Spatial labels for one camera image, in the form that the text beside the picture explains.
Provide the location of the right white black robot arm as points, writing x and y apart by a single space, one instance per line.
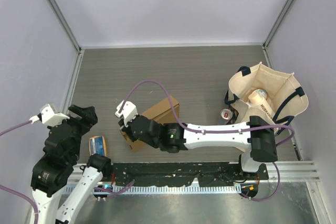
256 137

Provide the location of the perforated cable duct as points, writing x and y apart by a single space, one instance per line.
193 189

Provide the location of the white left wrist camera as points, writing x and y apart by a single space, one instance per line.
49 116

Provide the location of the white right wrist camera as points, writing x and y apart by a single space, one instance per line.
126 111

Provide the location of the aluminium frame rail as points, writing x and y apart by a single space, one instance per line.
290 171

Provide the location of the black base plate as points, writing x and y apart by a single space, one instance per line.
208 174

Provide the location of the peach tube in bag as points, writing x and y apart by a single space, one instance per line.
257 99

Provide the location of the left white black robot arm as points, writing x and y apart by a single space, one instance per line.
49 179

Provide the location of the beige canvas tote bag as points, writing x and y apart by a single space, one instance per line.
285 98

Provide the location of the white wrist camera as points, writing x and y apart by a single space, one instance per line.
49 116
126 111

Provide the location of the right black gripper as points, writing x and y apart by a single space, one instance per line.
128 129

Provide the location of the brown cardboard box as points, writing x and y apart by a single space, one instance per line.
161 113

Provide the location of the yellow sponge with blue label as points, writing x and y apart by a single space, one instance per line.
97 145

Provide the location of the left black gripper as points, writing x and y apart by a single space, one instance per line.
89 117

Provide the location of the silver red drink can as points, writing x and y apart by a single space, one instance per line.
227 116

